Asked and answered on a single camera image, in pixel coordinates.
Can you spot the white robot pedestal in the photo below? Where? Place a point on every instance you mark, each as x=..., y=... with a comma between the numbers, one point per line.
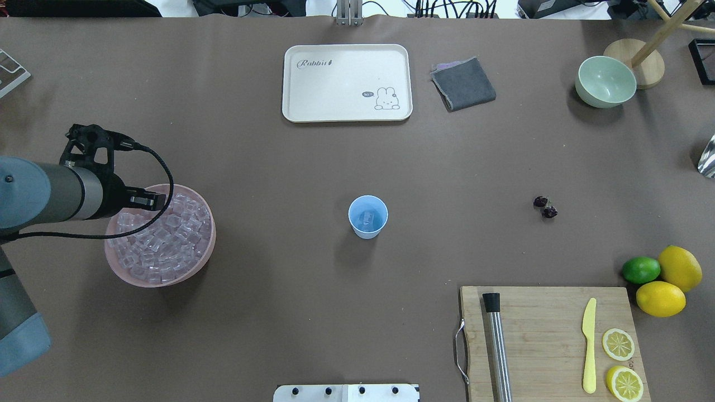
x=348, y=392

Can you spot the wooden cutting board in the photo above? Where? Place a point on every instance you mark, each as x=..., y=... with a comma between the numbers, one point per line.
x=545, y=346

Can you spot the mint green bowl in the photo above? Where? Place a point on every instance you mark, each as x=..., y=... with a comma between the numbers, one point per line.
x=604, y=82

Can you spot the cream rabbit tray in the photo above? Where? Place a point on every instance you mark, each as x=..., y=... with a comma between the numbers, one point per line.
x=346, y=83

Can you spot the whole lemon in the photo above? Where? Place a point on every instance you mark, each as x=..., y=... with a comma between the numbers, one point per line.
x=660, y=299
x=679, y=267

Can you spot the green lime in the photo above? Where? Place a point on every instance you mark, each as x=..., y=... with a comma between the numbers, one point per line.
x=641, y=270

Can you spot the dark cherry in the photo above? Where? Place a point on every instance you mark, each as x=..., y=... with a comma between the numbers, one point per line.
x=549, y=212
x=540, y=202

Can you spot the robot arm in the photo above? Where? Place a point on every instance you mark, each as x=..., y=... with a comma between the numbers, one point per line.
x=38, y=193

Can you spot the black gripper camera mount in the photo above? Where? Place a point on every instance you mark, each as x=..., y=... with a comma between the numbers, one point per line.
x=84, y=141

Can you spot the black glass tray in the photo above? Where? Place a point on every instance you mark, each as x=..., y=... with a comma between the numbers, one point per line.
x=702, y=52

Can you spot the yellow plastic knife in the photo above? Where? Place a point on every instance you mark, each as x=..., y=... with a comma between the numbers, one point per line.
x=589, y=378

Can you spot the light blue cup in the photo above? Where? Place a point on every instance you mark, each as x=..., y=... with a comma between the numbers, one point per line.
x=360, y=204

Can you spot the lemon slice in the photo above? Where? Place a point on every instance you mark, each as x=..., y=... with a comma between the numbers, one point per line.
x=618, y=344
x=624, y=383

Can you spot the white wire cup rack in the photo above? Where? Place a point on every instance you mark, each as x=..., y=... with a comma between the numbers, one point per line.
x=13, y=74

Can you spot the ice cube in cup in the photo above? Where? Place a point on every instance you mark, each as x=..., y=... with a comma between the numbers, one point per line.
x=367, y=220

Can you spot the steel muddler black tip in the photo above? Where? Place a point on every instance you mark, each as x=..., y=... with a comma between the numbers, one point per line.
x=499, y=361

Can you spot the wooden cup tree stand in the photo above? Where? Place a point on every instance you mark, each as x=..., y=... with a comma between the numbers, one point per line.
x=643, y=57

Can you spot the grey folded cloth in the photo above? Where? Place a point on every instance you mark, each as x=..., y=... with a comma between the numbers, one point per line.
x=463, y=84

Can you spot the pink bowl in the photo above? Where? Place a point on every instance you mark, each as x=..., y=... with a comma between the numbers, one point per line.
x=179, y=273

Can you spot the metal ice scoop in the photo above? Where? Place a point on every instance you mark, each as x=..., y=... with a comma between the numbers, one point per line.
x=706, y=165

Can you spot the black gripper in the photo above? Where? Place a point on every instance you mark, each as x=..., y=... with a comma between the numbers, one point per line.
x=114, y=195

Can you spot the aluminium frame post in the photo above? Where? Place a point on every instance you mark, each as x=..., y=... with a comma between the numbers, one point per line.
x=349, y=13

